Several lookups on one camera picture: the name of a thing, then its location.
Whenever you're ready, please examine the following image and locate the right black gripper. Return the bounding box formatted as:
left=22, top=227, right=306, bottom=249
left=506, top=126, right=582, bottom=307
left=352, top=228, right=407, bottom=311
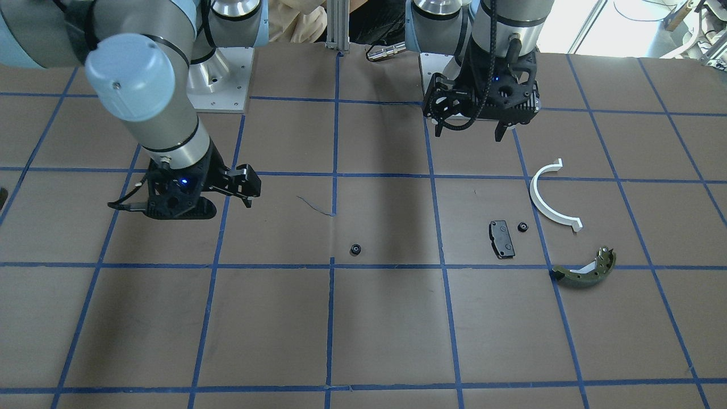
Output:
left=136, top=144, right=262, bottom=220

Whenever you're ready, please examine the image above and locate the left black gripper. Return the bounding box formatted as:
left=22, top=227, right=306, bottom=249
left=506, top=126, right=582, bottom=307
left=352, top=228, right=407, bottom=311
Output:
left=423, top=51, right=542, bottom=143

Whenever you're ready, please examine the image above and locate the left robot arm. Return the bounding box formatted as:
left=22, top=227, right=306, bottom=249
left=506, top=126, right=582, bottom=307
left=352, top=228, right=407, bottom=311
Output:
left=404, top=1, right=554, bottom=141

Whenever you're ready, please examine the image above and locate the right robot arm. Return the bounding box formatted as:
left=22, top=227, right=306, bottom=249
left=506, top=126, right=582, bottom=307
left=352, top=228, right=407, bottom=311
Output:
left=2, top=1, right=269, bottom=220

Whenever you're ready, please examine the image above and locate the black brake pad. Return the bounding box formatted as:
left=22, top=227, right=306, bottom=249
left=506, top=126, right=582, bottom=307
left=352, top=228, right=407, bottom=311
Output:
left=489, top=220, right=516, bottom=259

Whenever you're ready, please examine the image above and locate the person in beige shirt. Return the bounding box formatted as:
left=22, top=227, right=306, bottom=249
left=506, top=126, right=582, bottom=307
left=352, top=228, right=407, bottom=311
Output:
left=268, top=1, right=328, bottom=44

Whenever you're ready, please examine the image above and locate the green brake shoe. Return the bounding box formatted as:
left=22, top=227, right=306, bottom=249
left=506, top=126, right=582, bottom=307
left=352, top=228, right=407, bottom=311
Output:
left=551, top=247, right=616, bottom=288

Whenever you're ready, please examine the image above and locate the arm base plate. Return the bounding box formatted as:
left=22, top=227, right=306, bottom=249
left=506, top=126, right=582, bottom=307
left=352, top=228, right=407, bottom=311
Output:
left=420, top=53, right=462, bottom=90
left=187, top=47, right=254, bottom=114

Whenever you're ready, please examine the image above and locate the silver metal tool handle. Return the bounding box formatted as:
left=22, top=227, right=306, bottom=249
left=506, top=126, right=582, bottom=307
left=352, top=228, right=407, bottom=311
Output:
left=365, top=42, right=407, bottom=62

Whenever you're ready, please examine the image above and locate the white curved plastic bracket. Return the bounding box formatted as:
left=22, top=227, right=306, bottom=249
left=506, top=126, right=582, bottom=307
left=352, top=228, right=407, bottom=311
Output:
left=529, top=158, right=584, bottom=233

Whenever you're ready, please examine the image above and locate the aluminium frame post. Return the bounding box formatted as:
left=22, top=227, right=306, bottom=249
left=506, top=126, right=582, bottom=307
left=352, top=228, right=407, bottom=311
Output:
left=325, top=0, right=350, bottom=54

